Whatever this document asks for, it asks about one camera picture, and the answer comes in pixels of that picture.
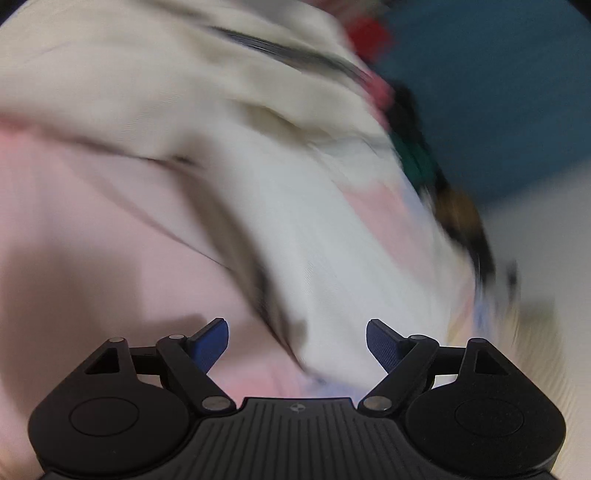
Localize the green garment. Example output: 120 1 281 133
391 133 440 191

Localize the black garment pile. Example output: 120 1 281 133
386 83 427 146

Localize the pastel tie-dye bed sheet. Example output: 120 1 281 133
1 124 377 479

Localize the white zip hoodie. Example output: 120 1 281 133
1 1 475 386

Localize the red garment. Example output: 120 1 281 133
346 16 394 63

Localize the right blue curtain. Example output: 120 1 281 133
377 1 590 205

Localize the pink garment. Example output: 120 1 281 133
366 71 394 111

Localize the brown paper bag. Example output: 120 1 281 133
435 189 490 257

